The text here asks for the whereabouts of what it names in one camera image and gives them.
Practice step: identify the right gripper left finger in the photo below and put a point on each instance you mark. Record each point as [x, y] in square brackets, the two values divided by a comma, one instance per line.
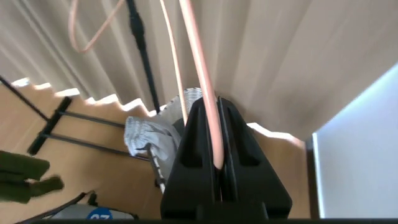
[174, 186]

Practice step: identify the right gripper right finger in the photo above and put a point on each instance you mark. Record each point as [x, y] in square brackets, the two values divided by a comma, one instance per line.
[264, 186]

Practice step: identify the green printed shirt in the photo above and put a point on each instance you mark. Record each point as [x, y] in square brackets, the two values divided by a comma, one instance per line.
[18, 174]

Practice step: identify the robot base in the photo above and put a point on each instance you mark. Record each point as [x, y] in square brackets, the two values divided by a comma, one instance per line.
[77, 213]

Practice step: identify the white laundry basket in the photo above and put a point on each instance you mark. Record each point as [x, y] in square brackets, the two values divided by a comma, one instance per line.
[192, 95]

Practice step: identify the black clothes rack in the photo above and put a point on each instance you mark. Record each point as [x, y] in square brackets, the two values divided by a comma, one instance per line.
[138, 28]

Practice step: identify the pale grey garment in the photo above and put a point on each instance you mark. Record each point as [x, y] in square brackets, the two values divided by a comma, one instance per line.
[149, 133]

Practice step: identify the beige curtain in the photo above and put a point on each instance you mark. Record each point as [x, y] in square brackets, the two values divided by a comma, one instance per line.
[264, 62]

